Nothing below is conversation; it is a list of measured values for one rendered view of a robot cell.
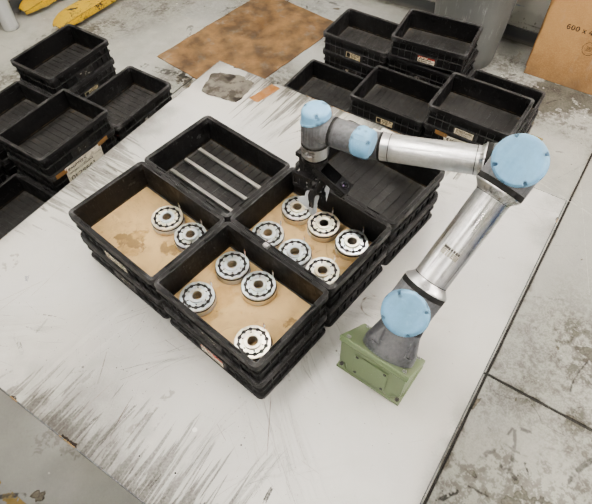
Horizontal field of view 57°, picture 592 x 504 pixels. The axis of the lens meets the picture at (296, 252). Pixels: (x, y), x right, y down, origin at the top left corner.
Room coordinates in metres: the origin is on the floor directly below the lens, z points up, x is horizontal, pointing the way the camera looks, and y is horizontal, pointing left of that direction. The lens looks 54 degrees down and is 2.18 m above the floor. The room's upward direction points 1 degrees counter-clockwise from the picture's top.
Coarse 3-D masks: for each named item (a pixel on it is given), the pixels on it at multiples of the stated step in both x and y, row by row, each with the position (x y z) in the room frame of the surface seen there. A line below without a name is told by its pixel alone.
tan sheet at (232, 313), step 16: (208, 272) 0.93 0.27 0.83; (224, 288) 0.87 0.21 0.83; (240, 288) 0.87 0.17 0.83; (224, 304) 0.81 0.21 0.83; (240, 304) 0.81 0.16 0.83; (272, 304) 0.81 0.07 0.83; (288, 304) 0.81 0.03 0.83; (304, 304) 0.81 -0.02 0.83; (208, 320) 0.76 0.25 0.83; (224, 320) 0.76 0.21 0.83; (240, 320) 0.76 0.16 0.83; (256, 320) 0.76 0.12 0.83; (272, 320) 0.76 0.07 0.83; (288, 320) 0.75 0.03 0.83; (224, 336) 0.71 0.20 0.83; (272, 336) 0.71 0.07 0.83
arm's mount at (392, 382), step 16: (352, 336) 0.68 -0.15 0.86; (352, 352) 0.65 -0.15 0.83; (368, 352) 0.62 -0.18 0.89; (352, 368) 0.65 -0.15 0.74; (368, 368) 0.61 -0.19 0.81; (384, 368) 0.59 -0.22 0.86; (400, 368) 0.58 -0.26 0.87; (416, 368) 0.61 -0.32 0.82; (368, 384) 0.61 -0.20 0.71; (384, 384) 0.58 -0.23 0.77; (400, 384) 0.56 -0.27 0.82; (400, 400) 0.56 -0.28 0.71
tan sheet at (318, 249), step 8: (280, 208) 1.18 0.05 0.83; (272, 216) 1.14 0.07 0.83; (280, 216) 1.14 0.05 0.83; (256, 224) 1.11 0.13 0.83; (288, 224) 1.11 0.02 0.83; (288, 232) 1.07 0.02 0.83; (296, 232) 1.07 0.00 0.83; (304, 232) 1.07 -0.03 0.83; (312, 240) 1.04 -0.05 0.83; (368, 240) 1.03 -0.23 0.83; (312, 248) 1.01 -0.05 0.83; (320, 248) 1.01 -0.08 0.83; (328, 248) 1.01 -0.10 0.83; (312, 256) 0.98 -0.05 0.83; (320, 256) 0.98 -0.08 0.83; (328, 256) 0.98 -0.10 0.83; (336, 256) 0.97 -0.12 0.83; (344, 264) 0.94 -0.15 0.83
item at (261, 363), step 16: (224, 224) 1.03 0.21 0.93; (208, 240) 0.97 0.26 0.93; (256, 240) 0.97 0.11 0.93; (272, 256) 0.91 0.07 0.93; (160, 288) 0.81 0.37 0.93; (320, 288) 0.80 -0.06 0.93; (176, 304) 0.76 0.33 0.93; (320, 304) 0.75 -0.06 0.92; (192, 320) 0.72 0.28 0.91; (304, 320) 0.70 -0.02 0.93; (288, 336) 0.65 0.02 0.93; (240, 352) 0.61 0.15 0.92; (272, 352) 0.61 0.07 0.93; (256, 368) 0.57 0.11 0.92
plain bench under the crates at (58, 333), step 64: (256, 128) 1.72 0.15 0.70; (64, 192) 1.39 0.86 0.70; (448, 192) 1.35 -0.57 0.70; (0, 256) 1.10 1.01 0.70; (64, 256) 1.09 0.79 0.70; (512, 256) 1.05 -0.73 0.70; (0, 320) 0.85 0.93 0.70; (64, 320) 0.85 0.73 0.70; (128, 320) 0.84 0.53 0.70; (448, 320) 0.81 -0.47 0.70; (0, 384) 0.64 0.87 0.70; (64, 384) 0.63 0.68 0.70; (128, 384) 0.63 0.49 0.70; (192, 384) 0.62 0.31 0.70; (320, 384) 0.62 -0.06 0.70; (448, 384) 0.61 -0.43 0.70; (128, 448) 0.45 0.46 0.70; (192, 448) 0.44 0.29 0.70; (256, 448) 0.44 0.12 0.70; (320, 448) 0.44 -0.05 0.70; (384, 448) 0.43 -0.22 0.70
